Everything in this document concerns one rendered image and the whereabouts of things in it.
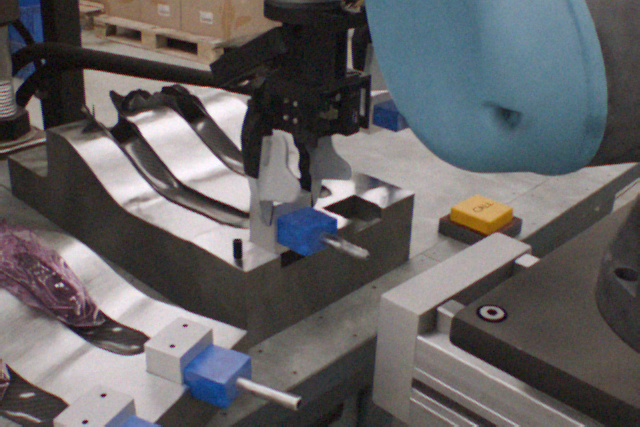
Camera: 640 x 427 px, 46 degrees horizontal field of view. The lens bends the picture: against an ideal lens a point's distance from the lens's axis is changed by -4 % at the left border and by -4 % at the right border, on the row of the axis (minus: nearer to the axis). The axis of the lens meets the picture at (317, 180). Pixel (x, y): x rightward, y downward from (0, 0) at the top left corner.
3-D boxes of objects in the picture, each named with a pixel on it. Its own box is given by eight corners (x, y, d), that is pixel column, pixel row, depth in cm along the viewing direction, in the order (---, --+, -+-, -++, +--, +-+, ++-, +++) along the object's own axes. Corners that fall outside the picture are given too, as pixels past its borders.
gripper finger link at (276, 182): (280, 246, 70) (298, 145, 68) (236, 223, 74) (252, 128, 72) (303, 242, 73) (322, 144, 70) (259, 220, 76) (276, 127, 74)
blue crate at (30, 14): (84, 34, 451) (82, -3, 442) (26, 47, 421) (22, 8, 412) (26, 21, 483) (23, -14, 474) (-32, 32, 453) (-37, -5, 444)
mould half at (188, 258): (409, 260, 94) (418, 155, 89) (247, 350, 77) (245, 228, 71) (159, 148, 125) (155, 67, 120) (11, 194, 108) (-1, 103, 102)
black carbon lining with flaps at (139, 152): (340, 207, 91) (343, 129, 87) (235, 254, 80) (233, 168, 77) (160, 131, 113) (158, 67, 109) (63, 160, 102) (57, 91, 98)
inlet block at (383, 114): (451, 145, 101) (455, 106, 99) (428, 155, 98) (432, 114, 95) (373, 119, 109) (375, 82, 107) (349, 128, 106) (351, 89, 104)
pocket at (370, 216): (382, 236, 88) (384, 206, 87) (351, 252, 85) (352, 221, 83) (351, 223, 91) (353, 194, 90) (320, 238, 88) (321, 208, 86)
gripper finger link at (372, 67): (381, 120, 97) (396, 46, 95) (345, 109, 101) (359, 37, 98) (396, 120, 99) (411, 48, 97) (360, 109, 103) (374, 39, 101)
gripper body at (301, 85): (312, 156, 67) (316, 16, 62) (244, 130, 73) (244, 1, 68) (370, 135, 72) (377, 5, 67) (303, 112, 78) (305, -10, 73)
